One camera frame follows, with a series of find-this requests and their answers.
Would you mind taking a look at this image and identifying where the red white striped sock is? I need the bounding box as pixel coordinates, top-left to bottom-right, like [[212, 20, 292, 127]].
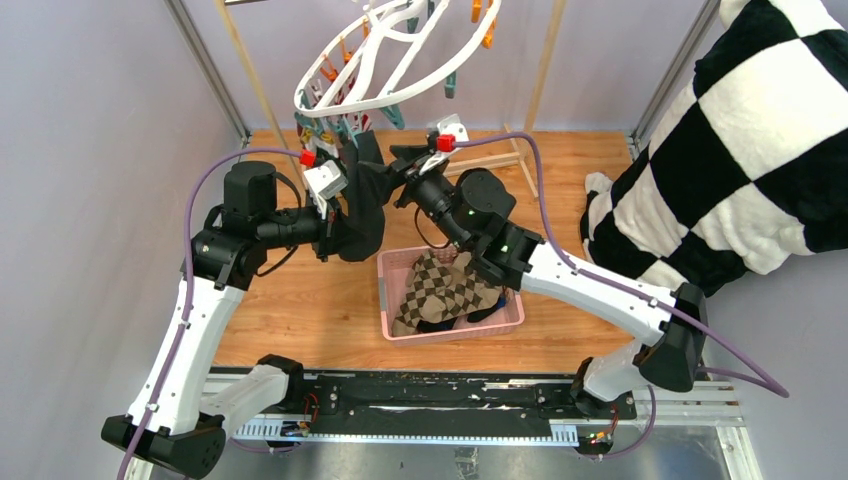
[[328, 112, 372, 145]]

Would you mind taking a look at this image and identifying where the black white checkered blanket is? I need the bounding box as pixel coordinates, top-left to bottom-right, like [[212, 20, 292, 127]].
[[580, 1, 847, 295]]

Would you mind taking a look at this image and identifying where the pink plastic basket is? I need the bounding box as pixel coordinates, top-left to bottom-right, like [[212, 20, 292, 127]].
[[377, 247, 525, 346]]

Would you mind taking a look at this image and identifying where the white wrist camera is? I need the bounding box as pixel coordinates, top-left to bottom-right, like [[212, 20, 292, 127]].
[[303, 160, 348, 220], [419, 114, 470, 174]]

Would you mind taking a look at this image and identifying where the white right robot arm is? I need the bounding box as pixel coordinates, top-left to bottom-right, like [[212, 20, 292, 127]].
[[389, 159, 705, 418]]

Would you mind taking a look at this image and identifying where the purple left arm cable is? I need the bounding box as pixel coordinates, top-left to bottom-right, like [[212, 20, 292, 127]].
[[115, 147, 313, 480]]

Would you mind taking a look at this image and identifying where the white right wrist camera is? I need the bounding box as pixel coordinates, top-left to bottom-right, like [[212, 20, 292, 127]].
[[419, 114, 470, 174]]

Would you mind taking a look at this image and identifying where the argyle brown sock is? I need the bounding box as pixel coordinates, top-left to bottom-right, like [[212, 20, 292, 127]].
[[437, 252, 504, 318], [400, 250, 451, 304]]

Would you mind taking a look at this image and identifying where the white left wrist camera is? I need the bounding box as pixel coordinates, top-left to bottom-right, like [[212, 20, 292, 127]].
[[303, 160, 348, 220]]

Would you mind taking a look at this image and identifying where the wooden clothes rack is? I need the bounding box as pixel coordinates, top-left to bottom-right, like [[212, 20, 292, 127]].
[[213, 0, 568, 200]]

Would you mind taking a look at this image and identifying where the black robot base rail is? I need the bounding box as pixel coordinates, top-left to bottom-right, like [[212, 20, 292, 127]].
[[233, 370, 637, 447]]

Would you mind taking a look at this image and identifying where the plain black sock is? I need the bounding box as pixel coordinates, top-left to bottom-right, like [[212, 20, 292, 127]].
[[337, 130, 392, 262]]

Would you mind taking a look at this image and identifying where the black blue sock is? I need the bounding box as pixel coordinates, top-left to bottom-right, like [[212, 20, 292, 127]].
[[416, 318, 457, 334]]

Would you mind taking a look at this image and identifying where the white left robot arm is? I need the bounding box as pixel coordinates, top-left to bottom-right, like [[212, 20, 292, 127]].
[[101, 161, 347, 479]]

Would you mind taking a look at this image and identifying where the white round sock hanger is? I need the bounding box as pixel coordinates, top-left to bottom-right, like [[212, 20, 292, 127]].
[[293, 1, 503, 119]]

